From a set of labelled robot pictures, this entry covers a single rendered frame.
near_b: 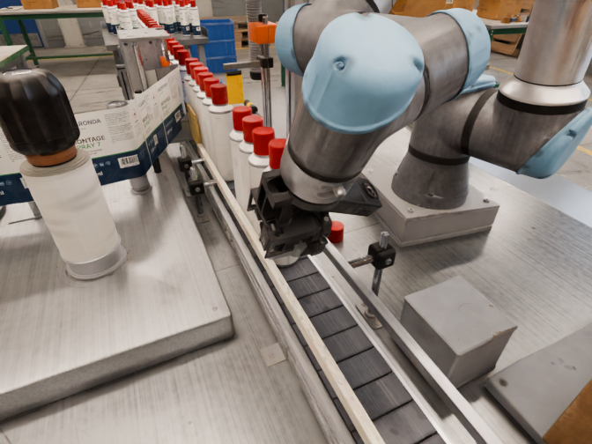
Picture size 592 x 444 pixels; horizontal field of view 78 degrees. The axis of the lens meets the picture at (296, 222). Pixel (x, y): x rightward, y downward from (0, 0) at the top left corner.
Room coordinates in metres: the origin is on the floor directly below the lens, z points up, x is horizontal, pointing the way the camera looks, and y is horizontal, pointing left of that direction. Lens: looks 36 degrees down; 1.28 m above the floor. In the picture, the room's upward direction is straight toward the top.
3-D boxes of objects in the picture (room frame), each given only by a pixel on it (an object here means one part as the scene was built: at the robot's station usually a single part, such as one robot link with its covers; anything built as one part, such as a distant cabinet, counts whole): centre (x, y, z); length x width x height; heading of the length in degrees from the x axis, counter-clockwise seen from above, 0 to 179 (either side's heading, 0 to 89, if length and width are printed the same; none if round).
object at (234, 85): (0.69, 0.11, 1.09); 0.03 x 0.01 x 0.06; 115
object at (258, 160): (0.51, 0.05, 0.98); 0.05 x 0.05 x 0.20
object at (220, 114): (0.74, 0.15, 0.98); 0.05 x 0.05 x 0.20
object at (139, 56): (0.98, 0.37, 1.01); 0.14 x 0.13 x 0.26; 25
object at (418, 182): (0.66, -0.28, 0.94); 0.15 x 0.15 x 0.10
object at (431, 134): (0.66, -0.29, 1.06); 0.13 x 0.12 x 0.14; 40
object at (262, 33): (0.71, 0.09, 1.05); 0.10 x 0.04 x 0.33; 115
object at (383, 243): (0.37, -0.10, 0.91); 0.07 x 0.03 x 0.16; 115
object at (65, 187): (0.45, 0.33, 1.03); 0.09 x 0.09 x 0.30
